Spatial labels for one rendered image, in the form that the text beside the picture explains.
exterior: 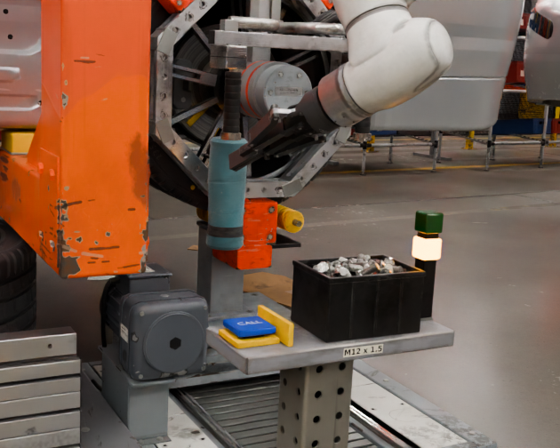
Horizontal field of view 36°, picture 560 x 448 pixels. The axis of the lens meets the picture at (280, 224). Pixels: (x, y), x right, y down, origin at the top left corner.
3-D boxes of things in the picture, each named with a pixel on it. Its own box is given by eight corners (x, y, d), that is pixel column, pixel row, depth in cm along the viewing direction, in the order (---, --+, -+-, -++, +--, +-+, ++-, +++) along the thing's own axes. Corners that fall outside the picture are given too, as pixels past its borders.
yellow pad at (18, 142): (57, 148, 214) (57, 128, 213) (70, 155, 202) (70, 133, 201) (-1, 148, 207) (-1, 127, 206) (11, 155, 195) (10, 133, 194)
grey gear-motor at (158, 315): (148, 376, 228) (151, 247, 221) (211, 441, 191) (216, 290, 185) (81, 385, 219) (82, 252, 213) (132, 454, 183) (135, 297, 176)
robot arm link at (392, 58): (390, 121, 136) (366, 48, 139) (474, 76, 126) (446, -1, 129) (350, 114, 127) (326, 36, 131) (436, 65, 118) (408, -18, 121)
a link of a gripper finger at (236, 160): (260, 155, 146) (257, 153, 145) (232, 171, 150) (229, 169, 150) (259, 140, 147) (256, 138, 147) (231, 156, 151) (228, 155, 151)
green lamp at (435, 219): (429, 229, 164) (431, 209, 163) (443, 234, 161) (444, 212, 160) (412, 230, 162) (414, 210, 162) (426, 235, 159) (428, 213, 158)
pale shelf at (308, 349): (401, 319, 173) (402, 305, 173) (454, 346, 159) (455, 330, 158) (204, 343, 154) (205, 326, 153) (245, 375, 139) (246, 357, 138)
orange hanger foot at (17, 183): (60, 209, 219) (60, 72, 213) (123, 254, 174) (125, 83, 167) (-7, 212, 211) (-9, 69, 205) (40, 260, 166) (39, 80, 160)
